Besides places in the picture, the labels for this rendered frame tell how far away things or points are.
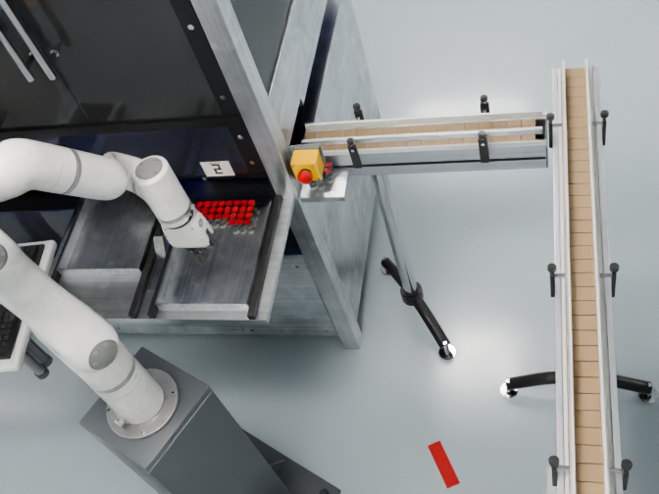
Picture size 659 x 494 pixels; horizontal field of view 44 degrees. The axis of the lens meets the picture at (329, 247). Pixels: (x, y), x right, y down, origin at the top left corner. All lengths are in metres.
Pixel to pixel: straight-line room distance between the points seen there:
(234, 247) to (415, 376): 0.96
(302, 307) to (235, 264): 0.63
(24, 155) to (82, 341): 0.42
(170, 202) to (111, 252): 0.66
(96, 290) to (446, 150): 1.04
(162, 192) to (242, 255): 0.53
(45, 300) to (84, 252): 0.80
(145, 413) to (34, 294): 0.52
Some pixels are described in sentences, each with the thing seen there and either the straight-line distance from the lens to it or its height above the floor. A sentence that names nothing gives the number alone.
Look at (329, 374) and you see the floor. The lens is 3.00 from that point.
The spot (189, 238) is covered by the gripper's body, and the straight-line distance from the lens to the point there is 1.91.
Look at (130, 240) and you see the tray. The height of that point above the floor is 0.88.
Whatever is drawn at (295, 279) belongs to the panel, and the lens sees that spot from 2.67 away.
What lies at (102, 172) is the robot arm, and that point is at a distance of 1.65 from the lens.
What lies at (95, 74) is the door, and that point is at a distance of 2.16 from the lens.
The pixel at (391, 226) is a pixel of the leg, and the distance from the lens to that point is 2.61.
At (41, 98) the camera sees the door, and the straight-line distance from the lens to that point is 2.30.
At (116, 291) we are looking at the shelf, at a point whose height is 0.88.
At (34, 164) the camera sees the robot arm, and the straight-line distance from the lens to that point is 1.56.
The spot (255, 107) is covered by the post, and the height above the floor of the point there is 1.24.
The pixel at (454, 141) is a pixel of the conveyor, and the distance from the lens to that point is 2.28.
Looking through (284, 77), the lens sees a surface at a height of 1.15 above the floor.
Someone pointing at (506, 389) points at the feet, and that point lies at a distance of 2.86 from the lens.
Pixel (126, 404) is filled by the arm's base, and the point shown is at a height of 0.98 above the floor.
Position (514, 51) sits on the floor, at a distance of 3.93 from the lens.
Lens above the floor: 2.58
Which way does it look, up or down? 51 degrees down
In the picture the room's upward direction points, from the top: 21 degrees counter-clockwise
